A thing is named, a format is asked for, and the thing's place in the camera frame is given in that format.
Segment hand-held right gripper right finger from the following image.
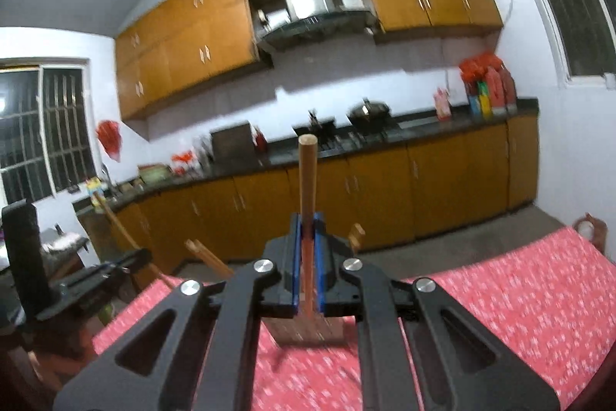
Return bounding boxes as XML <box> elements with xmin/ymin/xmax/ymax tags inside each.
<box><xmin>312</xmin><ymin>211</ymin><xmax>561</xmax><ymax>411</ymax></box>

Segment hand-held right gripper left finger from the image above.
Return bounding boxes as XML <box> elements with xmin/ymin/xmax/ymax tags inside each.
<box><xmin>53</xmin><ymin>211</ymin><xmax>305</xmax><ymax>411</ymax></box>

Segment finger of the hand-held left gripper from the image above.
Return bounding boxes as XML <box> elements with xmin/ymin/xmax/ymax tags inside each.
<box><xmin>62</xmin><ymin>248</ymin><xmax>155</xmax><ymax>312</ymax></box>

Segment beige perforated utensil holder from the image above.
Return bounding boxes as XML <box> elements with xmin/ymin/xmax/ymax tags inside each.
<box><xmin>262</xmin><ymin>312</ymin><xmax>357</xmax><ymax>349</ymax></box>

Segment wooden chopstick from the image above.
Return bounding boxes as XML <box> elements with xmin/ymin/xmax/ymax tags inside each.
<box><xmin>91</xmin><ymin>194</ymin><xmax>170</xmax><ymax>289</ymax></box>
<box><xmin>184</xmin><ymin>240</ymin><xmax>231</xmax><ymax>281</ymax></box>
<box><xmin>348</xmin><ymin>222</ymin><xmax>365</xmax><ymax>256</ymax></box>
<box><xmin>190</xmin><ymin>238</ymin><xmax>236</xmax><ymax>278</ymax></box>
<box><xmin>297</xmin><ymin>134</ymin><xmax>318</xmax><ymax>325</ymax></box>

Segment yellow bottle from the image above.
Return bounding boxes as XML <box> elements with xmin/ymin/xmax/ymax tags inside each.
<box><xmin>84</xmin><ymin>180</ymin><xmax>107</xmax><ymax>207</ymax></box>

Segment green bowl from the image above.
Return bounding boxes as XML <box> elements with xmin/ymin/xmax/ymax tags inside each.
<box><xmin>139</xmin><ymin>164</ymin><xmax>173</xmax><ymax>185</ymax></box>

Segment dark countertop appliance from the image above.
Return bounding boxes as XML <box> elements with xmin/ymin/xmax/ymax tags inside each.
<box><xmin>210</xmin><ymin>121</ymin><xmax>253</xmax><ymax>164</ymax></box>

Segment wooden lower kitchen cabinets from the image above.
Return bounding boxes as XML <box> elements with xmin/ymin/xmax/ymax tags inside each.
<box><xmin>77</xmin><ymin>112</ymin><xmax>540</xmax><ymax>277</ymax></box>

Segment hanging red plastic bag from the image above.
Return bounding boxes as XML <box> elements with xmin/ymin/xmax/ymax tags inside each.
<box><xmin>95</xmin><ymin>119</ymin><xmax>123</xmax><ymax>161</ymax></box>

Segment black wok with lid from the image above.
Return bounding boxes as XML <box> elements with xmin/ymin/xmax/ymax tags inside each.
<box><xmin>347</xmin><ymin>99</ymin><xmax>392</xmax><ymax>130</ymax></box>

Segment black kitchen countertop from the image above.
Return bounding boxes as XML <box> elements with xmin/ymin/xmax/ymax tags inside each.
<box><xmin>72</xmin><ymin>98</ymin><xmax>540</xmax><ymax>210</ymax></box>

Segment red floral tablecloth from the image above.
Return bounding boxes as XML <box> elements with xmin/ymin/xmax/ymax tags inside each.
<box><xmin>91</xmin><ymin>225</ymin><xmax>616</xmax><ymax>411</ymax></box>

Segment pink packet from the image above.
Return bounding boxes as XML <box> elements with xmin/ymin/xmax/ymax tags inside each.
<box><xmin>434</xmin><ymin>87</ymin><xmax>453</xmax><ymax>121</ymax></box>

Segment green and yellow boxes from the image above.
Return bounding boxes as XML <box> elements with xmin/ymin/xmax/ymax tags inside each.
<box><xmin>468</xmin><ymin>81</ymin><xmax>492</xmax><ymax>117</ymax></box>

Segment steel range hood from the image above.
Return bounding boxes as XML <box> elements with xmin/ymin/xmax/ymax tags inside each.
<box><xmin>245</xmin><ymin>0</ymin><xmax>381</xmax><ymax>55</ymax></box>

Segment red bottles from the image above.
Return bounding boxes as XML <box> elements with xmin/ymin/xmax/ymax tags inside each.
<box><xmin>486</xmin><ymin>69</ymin><xmax>517</xmax><ymax>111</ymax></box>

